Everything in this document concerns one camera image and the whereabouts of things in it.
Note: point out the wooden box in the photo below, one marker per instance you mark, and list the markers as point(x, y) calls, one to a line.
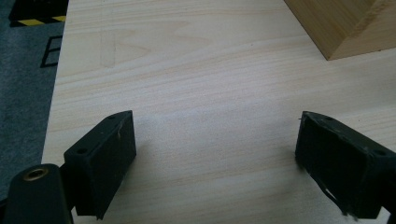
point(348, 25)

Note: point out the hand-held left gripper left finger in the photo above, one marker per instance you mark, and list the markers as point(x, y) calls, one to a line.
point(99, 161)

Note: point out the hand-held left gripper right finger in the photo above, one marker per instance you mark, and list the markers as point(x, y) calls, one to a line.
point(342, 168)

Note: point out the black yellow striped floor strip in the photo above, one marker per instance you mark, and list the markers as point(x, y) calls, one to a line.
point(37, 12)

